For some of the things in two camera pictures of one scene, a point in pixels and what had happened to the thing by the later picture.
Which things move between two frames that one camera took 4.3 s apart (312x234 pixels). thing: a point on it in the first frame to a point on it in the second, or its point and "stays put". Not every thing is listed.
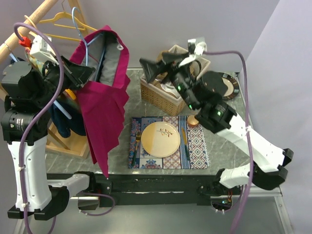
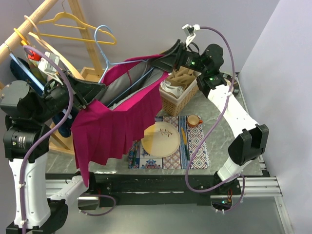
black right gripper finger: (151, 69) to (169, 61)
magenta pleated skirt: (104, 96) to (126, 113)
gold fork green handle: (138, 138) stays put
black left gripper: (79, 74) to (85, 91)
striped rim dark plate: (233, 86) stays put
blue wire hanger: (87, 44) to (109, 63)
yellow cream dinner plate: (160, 139) stays put
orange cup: (192, 122) stays put
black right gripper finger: (168, 57) to (177, 48)
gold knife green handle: (185, 140) stays put
